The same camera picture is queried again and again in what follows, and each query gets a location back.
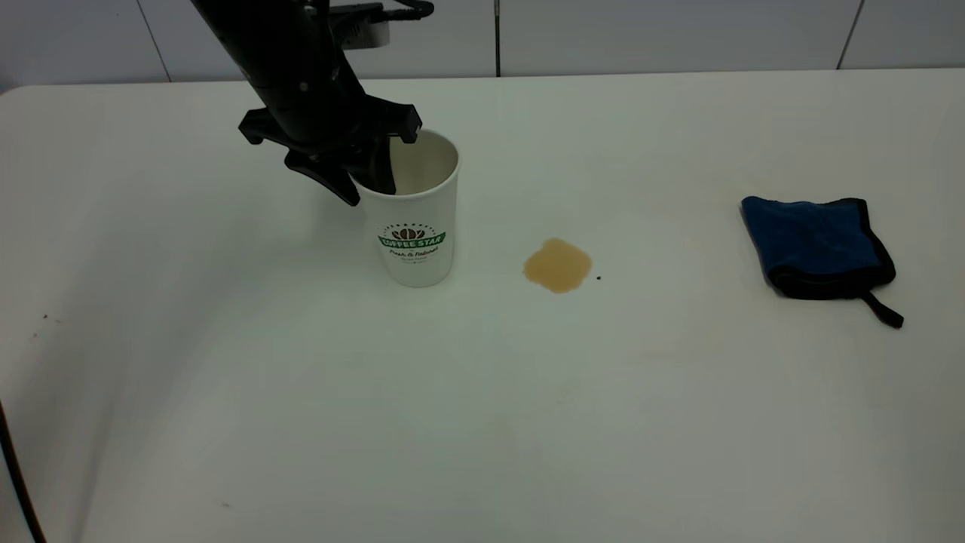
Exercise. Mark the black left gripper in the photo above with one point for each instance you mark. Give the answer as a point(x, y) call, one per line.
point(317, 121)

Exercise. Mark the white paper coffee cup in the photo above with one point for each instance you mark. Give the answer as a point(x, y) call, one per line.
point(415, 219)

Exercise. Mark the blue cloth with black trim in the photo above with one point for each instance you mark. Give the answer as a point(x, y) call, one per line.
point(818, 241)

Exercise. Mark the brown coffee spill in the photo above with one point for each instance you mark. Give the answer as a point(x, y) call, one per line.
point(559, 265)

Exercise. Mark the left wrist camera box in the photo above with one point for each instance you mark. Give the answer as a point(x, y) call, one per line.
point(362, 26)

